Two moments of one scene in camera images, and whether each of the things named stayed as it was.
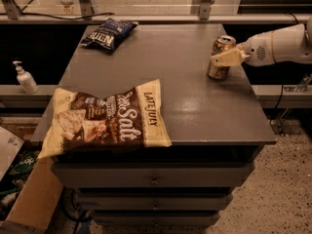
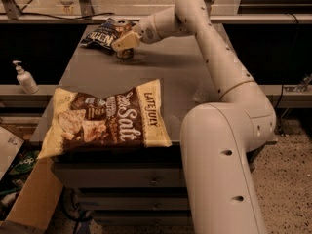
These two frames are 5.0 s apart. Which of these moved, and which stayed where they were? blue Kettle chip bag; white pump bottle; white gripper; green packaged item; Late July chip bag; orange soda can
Moved: white gripper; orange soda can
Stayed: white pump bottle; blue Kettle chip bag; green packaged item; Late July chip bag
